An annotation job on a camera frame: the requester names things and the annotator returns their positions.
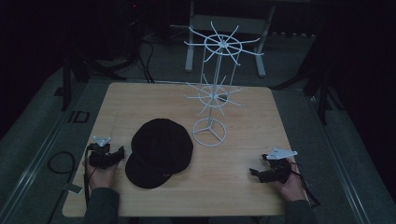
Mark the black rectangular frame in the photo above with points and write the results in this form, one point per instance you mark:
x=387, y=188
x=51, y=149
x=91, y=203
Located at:
x=79, y=116

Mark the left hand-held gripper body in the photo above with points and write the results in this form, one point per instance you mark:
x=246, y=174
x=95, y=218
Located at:
x=100, y=152

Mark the black cap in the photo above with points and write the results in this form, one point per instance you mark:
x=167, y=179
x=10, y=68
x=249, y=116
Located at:
x=158, y=152

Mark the grey tape piece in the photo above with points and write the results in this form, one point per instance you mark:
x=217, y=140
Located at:
x=72, y=188

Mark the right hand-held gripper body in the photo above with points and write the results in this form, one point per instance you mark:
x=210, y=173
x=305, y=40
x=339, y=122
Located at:
x=278, y=169

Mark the person's right hand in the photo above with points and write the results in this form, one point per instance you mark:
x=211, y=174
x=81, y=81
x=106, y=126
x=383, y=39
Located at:
x=291, y=186

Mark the person's left hand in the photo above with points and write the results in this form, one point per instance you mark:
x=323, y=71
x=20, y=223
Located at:
x=100, y=177

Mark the black stand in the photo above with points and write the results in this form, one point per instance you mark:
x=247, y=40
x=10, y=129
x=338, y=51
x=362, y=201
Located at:
x=66, y=84
x=322, y=90

